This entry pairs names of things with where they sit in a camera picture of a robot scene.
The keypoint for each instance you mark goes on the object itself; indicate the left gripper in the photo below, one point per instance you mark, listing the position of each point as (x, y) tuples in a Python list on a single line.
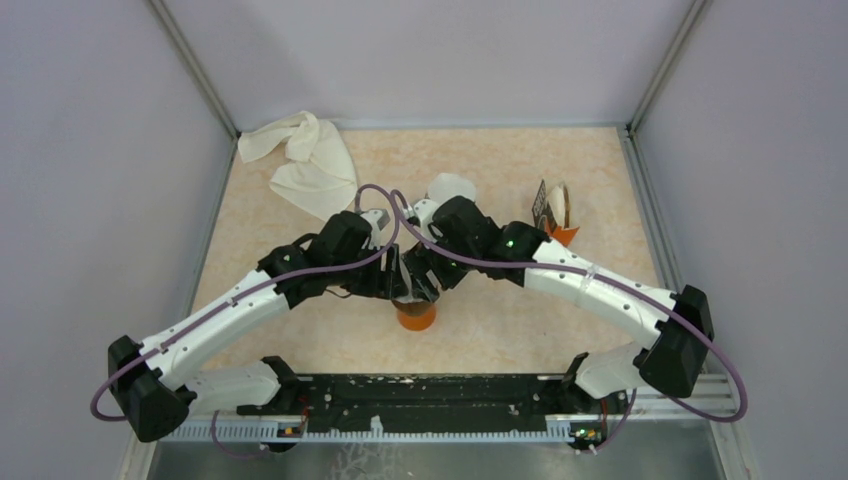
[(384, 284)]

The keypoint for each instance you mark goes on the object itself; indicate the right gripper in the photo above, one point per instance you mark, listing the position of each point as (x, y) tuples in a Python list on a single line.
[(419, 261)]

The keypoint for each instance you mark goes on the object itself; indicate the white paper coffee filter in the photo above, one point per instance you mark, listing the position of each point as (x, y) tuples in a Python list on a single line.
[(448, 185)]

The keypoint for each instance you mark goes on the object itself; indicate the orange coffee filter box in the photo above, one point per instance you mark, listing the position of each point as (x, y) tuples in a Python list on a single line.
[(551, 211)]

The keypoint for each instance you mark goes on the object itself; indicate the orange glass flask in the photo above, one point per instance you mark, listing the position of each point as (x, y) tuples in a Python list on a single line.
[(419, 322)]

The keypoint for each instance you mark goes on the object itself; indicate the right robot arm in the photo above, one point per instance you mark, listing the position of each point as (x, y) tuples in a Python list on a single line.
[(668, 329)]

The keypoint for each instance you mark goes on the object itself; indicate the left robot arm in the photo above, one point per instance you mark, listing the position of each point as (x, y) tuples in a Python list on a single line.
[(159, 382)]

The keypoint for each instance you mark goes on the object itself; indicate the white cloth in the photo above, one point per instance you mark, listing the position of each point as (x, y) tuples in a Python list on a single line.
[(318, 174)]

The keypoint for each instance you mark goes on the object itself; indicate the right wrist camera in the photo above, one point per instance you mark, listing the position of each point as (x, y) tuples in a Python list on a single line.
[(420, 215)]

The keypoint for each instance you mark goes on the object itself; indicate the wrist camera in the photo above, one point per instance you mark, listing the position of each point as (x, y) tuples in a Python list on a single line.
[(378, 219), (420, 215)]

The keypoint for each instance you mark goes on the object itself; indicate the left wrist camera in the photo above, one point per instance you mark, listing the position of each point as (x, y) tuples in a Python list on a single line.
[(378, 219)]

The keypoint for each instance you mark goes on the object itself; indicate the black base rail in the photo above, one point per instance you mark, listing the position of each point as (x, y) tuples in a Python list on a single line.
[(496, 403)]

